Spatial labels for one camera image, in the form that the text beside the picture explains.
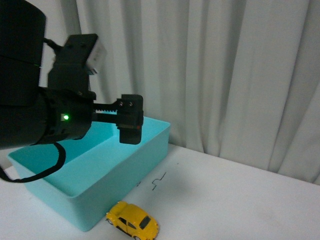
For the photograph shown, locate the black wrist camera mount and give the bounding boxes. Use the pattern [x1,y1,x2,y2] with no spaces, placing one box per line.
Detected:
[47,33,107,99]

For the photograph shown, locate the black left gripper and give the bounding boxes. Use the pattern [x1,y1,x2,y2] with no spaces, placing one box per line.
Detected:
[37,88,144,145]

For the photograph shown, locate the yellow beetle toy car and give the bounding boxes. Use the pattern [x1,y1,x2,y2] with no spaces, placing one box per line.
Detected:
[105,201,159,240]

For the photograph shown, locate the grey pleated curtain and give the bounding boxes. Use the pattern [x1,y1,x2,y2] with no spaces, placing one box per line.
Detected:
[38,0,320,184]

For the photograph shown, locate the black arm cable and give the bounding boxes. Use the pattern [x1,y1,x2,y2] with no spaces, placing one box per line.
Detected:
[0,141,67,183]

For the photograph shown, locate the turquoise plastic storage bin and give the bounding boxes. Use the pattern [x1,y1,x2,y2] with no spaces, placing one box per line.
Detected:
[7,115,172,233]

